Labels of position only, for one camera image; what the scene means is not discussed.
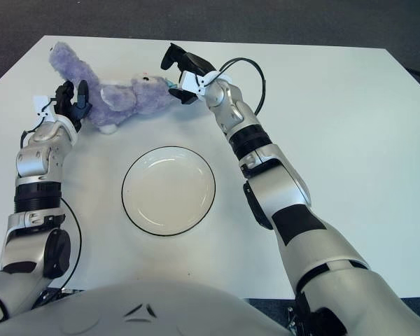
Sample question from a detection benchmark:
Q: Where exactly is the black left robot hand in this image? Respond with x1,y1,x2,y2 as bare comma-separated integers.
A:
54,79,93,134

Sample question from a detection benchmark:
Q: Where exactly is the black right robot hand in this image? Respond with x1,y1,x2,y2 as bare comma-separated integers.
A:
160,42,220,106

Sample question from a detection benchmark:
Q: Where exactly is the purple plush rabbit doll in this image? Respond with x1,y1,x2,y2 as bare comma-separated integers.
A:
48,41,178,134

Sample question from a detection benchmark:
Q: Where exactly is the white plate with black rim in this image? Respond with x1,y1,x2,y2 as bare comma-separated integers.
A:
121,146,217,236

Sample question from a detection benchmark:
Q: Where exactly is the grey robot torso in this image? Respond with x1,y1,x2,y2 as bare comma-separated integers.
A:
0,279,295,336

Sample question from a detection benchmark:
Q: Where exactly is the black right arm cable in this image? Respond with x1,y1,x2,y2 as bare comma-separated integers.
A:
216,57,266,115

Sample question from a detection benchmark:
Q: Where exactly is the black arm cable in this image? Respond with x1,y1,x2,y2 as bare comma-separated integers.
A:
216,57,266,115
20,97,83,284

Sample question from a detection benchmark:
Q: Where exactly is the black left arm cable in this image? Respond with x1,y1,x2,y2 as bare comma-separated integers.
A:
20,97,83,284

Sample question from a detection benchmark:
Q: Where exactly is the metal table bracket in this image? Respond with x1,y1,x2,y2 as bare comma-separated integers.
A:
286,306,302,332
38,287,81,302

